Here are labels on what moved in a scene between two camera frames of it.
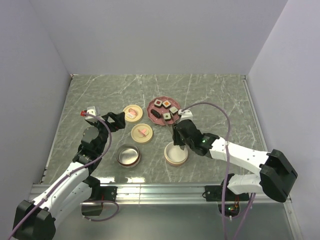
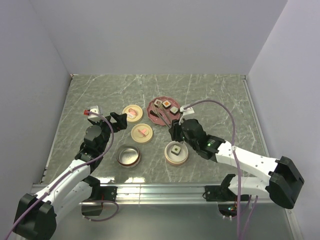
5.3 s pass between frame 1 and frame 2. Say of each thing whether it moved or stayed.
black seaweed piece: stayed
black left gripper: stayed
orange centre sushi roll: stayed
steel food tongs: moved
